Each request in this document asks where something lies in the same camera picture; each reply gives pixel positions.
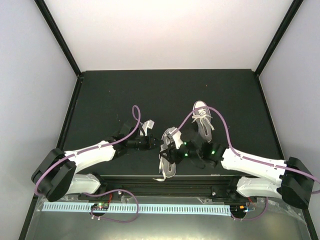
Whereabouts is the black frame post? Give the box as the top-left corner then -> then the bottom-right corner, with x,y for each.
34,0 -> 82,77
254,0 -> 304,77

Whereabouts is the purple cable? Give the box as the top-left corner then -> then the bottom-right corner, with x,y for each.
174,106 -> 320,222
34,104 -> 140,222

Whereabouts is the white slotted cable duct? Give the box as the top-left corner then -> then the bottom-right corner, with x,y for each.
41,202 -> 231,217

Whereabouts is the grey sneaker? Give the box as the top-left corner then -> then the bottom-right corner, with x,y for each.
192,100 -> 215,143
152,126 -> 183,182

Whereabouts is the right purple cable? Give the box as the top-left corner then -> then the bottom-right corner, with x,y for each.
174,106 -> 320,222

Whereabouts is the left black frame post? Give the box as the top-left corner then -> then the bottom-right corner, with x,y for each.
34,0 -> 82,77

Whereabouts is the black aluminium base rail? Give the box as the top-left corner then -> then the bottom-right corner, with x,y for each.
93,175 -> 257,205

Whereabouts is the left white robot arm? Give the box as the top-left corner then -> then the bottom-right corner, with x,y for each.
31,120 -> 163,202

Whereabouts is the left small circuit board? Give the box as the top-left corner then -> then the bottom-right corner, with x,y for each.
91,203 -> 109,211

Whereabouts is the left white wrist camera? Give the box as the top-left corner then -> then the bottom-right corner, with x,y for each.
140,119 -> 155,136

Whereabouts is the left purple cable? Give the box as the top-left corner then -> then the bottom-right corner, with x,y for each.
34,104 -> 140,222

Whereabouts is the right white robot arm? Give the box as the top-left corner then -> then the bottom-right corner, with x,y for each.
159,130 -> 315,209

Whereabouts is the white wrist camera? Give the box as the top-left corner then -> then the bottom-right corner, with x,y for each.
164,126 -> 184,150
140,119 -> 155,136

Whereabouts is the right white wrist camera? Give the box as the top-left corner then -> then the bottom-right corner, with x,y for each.
164,126 -> 184,150

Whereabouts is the right black frame post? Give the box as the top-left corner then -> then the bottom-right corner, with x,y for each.
254,0 -> 304,77

